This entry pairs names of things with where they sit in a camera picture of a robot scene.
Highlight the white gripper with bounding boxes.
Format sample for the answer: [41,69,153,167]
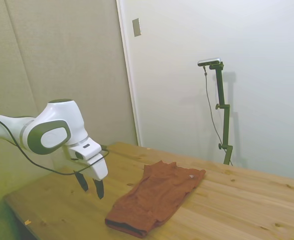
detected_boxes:
[67,136,109,200]

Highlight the rust orange shorts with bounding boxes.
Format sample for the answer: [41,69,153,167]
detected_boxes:
[104,160,207,239]

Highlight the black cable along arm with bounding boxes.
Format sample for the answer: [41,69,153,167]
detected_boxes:
[0,112,110,176]

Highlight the white door frame trim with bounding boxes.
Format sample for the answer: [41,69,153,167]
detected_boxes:
[116,0,143,147]

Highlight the dark jointed camera stand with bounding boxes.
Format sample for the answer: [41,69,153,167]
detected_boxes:
[208,61,234,166]

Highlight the grey wall switch plate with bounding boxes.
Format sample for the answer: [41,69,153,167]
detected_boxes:
[132,17,142,38]

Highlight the silver camera on stand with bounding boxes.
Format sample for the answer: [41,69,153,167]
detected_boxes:
[197,57,223,67]

